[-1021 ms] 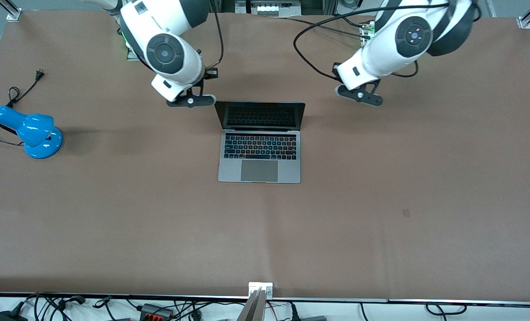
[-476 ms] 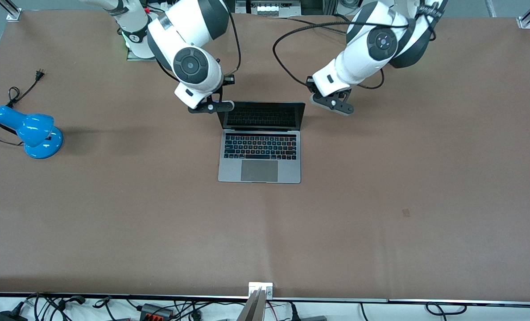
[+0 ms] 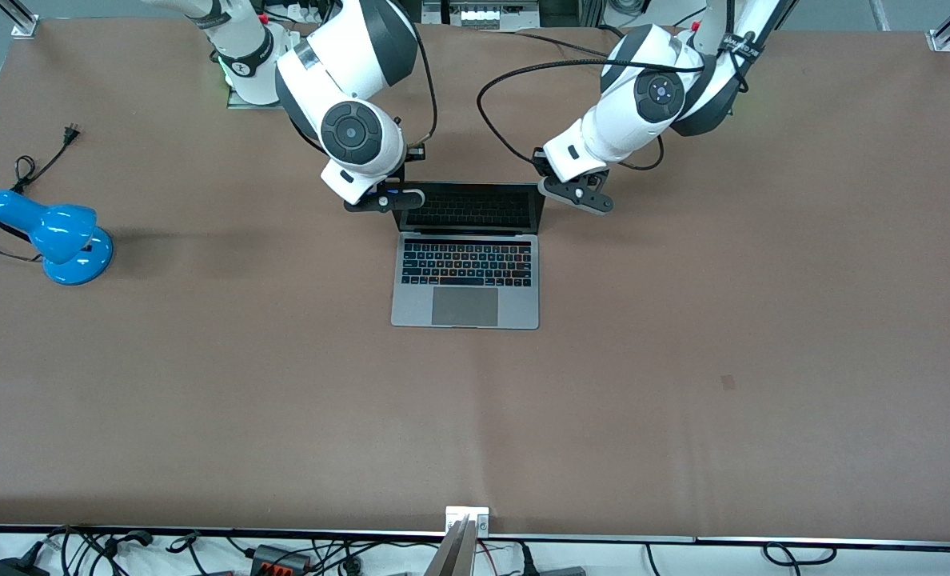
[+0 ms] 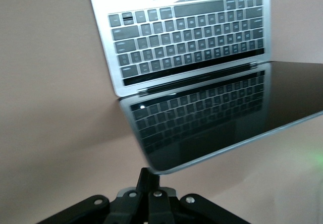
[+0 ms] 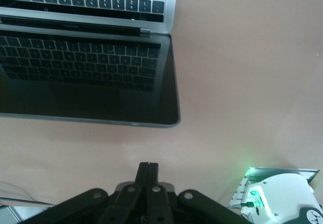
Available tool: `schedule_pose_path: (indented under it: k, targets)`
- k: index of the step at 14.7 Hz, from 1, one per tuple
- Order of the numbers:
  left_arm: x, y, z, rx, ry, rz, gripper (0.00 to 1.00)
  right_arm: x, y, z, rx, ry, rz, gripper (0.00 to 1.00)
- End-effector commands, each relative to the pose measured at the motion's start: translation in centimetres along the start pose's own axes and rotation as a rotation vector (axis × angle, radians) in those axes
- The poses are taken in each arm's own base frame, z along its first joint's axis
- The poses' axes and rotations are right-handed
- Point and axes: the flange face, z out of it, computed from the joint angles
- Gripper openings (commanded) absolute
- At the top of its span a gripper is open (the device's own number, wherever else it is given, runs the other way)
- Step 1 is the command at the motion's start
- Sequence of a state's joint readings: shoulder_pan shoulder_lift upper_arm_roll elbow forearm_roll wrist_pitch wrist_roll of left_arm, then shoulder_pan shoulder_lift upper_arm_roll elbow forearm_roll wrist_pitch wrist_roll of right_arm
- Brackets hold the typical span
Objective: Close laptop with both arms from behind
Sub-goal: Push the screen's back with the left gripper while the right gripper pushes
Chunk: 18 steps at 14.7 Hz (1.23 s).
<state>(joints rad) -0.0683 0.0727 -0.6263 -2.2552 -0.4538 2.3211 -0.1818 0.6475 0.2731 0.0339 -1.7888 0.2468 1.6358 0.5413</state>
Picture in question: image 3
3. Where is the grey laptop computer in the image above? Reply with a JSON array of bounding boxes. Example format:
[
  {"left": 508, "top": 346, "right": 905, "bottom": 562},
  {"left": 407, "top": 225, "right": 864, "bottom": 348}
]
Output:
[{"left": 390, "top": 182, "right": 547, "bottom": 330}]

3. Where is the grey electrical control box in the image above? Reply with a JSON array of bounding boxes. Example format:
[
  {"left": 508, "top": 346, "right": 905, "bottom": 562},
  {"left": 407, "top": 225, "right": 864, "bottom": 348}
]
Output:
[{"left": 421, "top": 0, "right": 541, "bottom": 32}]

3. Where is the blue desk lamp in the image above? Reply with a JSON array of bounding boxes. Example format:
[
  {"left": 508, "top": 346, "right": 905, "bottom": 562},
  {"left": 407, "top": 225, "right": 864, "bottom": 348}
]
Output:
[{"left": 0, "top": 190, "right": 114, "bottom": 286}]

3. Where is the black and orange connector box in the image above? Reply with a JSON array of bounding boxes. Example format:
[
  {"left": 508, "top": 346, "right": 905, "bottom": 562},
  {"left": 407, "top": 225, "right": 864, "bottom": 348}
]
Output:
[{"left": 250, "top": 544, "right": 313, "bottom": 574}]

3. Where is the black power adapter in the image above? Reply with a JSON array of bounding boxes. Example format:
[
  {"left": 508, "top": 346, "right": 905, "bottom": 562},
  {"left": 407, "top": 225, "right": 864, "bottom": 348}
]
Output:
[{"left": 0, "top": 552, "right": 50, "bottom": 576}]

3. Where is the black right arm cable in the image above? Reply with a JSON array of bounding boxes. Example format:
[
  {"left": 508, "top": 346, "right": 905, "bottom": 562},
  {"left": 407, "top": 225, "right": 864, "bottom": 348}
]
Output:
[{"left": 395, "top": 16, "right": 441, "bottom": 161}]

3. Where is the thin black braided table cable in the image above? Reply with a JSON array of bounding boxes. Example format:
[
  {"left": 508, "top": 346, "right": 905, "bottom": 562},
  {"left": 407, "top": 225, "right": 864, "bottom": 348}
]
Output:
[{"left": 475, "top": 29, "right": 613, "bottom": 46}]

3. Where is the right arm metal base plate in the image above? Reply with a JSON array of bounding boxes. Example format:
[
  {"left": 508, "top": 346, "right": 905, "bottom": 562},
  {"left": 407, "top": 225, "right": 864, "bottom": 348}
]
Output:
[{"left": 226, "top": 32, "right": 317, "bottom": 110}]

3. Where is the silver camera mount bracket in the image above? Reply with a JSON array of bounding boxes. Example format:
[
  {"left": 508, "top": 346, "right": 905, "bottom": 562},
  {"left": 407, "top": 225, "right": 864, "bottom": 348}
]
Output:
[{"left": 445, "top": 506, "right": 491, "bottom": 535}]

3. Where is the aluminium camera mount profile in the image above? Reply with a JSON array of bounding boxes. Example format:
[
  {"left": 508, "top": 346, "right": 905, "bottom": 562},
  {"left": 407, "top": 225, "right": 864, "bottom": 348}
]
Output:
[{"left": 425, "top": 516, "right": 477, "bottom": 576}]

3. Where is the black looped floor cable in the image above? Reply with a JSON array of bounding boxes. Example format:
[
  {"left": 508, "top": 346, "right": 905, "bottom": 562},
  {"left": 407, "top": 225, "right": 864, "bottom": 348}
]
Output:
[{"left": 763, "top": 542, "right": 836, "bottom": 568}]

